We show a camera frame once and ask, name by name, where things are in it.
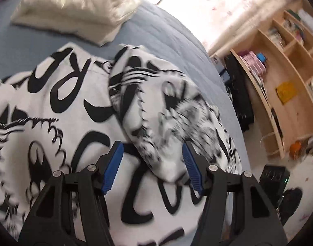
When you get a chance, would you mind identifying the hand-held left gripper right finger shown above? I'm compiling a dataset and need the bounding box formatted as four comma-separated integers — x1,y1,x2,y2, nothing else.
182,141,287,246

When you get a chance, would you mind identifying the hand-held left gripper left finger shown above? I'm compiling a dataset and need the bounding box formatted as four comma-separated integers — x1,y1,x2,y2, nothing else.
18,141,125,246

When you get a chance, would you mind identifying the white black graffiti print jacket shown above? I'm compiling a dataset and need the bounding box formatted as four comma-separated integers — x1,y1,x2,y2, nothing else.
0,42,243,246

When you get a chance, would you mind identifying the orange small object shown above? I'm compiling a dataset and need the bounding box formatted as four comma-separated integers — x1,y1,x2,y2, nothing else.
289,140,303,157

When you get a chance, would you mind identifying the black flat device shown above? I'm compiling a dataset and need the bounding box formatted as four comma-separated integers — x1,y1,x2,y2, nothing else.
270,107,284,139

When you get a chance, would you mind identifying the wooden curved shelf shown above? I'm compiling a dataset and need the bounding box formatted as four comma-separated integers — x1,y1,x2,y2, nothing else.
209,0,313,160

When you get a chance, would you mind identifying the black white patterned cloth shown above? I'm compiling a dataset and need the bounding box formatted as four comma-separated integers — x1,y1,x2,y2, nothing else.
224,54,255,134

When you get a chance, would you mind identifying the dark blue carton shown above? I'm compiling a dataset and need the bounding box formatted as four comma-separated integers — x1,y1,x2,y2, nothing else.
211,55,230,84

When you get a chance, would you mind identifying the stack of pink boxes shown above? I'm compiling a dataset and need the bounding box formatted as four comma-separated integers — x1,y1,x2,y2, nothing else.
238,51,266,75

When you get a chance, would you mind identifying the blue-grey bed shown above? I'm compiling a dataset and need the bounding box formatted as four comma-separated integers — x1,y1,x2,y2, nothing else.
0,0,251,236

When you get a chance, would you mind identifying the light floral curtain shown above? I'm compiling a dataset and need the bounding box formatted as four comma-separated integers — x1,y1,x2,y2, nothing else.
131,0,300,55

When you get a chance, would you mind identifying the cream puffer jacket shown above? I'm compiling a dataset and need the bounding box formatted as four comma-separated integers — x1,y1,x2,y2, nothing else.
10,0,143,47

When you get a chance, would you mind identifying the white cable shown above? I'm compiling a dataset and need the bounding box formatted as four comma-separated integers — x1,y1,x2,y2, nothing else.
260,130,278,147

